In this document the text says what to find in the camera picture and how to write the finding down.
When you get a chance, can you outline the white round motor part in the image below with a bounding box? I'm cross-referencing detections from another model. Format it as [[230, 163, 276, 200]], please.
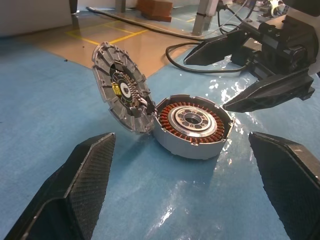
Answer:
[[91, 41, 154, 136]]

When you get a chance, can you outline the brown cardboard box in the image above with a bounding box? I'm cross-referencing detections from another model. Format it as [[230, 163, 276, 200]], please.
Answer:
[[136, 0, 174, 23]]

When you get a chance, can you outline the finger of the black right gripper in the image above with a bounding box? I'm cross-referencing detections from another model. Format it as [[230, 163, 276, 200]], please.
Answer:
[[223, 68, 315, 113], [183, 29, 251, 67]]

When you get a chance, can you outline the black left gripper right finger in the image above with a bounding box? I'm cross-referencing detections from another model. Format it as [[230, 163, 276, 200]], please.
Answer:
[[248, 131, 320, 240]]

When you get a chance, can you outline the black power cable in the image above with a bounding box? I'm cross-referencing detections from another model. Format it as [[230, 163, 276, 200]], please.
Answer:
[[165, 41, 250, 74]]

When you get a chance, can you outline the blue plastic table sheet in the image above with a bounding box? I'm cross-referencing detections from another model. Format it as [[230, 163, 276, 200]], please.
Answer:
[[0, 37, 320, 240]]

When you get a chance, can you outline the long black floor cable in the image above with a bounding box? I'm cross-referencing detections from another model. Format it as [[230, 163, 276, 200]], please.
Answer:
[[85, 6, 208, 41]]

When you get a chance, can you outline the thin white cable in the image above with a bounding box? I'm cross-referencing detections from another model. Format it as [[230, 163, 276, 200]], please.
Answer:
[[204, 0, 253, 36]]

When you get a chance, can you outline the grey metal post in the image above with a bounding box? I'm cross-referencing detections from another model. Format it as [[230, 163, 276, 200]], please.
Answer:
[[191, 0, 216, 36]]

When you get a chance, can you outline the brown cardboard sheet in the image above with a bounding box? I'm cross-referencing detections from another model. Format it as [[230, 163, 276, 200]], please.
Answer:
[[37, 19, 205, 78]]

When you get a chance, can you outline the white partition panel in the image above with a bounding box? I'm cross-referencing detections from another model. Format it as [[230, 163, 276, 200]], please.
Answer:
[[0, 0, 76, 38]]

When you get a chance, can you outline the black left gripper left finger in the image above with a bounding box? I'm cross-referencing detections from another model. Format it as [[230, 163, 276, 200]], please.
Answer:
[[4, 132, 117, 240]]

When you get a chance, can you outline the silver motor housing with copper windings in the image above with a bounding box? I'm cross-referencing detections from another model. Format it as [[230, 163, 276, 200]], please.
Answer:
[[151, 93, 236, 160]]

